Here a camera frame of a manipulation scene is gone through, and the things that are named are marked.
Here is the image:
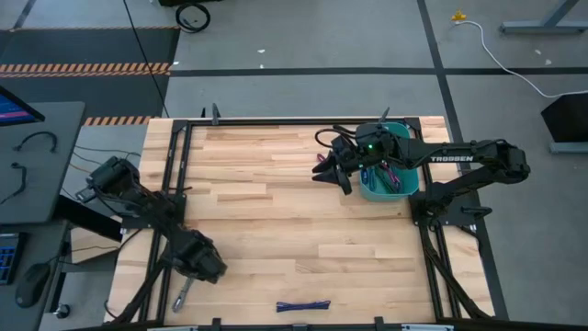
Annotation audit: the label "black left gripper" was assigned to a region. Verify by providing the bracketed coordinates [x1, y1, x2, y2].
[172, 229, 229, 285]

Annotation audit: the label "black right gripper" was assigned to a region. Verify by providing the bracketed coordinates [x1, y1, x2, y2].
[311, 135, 368, 197]

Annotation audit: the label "teal plastic bin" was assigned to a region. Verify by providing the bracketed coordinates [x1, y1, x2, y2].
[357, 121, 420, 203]

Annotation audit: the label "black computer mouse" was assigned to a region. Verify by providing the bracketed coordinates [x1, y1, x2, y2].
[15, 262, 51, 309]

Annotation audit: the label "short orange black hazard tape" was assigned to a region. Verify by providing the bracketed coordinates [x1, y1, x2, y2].
[84, 115, 153, 127]

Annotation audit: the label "grey desk top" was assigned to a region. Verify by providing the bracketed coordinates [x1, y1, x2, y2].
[0, 100, 86, 226]

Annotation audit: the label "backlit keyboard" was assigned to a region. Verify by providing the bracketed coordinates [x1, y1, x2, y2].
[0, 232, 27, 286]

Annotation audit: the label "orange black hazard tape strip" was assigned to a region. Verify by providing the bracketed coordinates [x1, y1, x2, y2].
[0, 63, 172, 78]

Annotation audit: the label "black box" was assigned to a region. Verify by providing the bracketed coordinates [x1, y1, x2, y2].
[540, 91, 588, 143]

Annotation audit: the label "computer monitor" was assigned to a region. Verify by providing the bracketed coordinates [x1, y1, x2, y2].
[0, 86, 46, 128]

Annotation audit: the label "black floor mat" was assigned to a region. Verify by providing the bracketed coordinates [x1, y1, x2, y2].
[0, 27, 181, 120]

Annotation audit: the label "grey table leg base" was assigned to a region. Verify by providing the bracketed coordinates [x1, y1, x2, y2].
[499, 0, 588, 35]

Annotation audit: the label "black aluminium table frame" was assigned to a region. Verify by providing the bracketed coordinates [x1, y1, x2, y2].
[105, 117, 497, 331]

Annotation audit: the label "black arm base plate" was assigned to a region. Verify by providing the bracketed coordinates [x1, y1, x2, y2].
[410, 190, 481, 227]
[119, 192, 188, 230]

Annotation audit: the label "dark blue bundled USB-C cable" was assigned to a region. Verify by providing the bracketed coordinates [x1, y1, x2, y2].
[275, 300, 332, 314]

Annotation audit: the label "loose floor wires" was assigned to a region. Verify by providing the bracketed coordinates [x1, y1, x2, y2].
[68, 144, 141, 176]

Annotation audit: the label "thin black cable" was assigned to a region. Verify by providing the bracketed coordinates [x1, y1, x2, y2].
[0, 162, 28, 206]

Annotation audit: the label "white floor cable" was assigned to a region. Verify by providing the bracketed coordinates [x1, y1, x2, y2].
[454, 19, 588, 99]

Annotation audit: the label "coiled black cable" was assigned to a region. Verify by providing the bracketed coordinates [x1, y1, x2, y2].
[175, 2, 211, 34]

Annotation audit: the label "curved black cable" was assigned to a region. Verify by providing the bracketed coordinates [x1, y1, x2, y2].
[13, 131, 59, 154]

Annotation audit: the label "long black floor cable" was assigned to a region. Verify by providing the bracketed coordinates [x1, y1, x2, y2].
[122, 0, 170, 119]

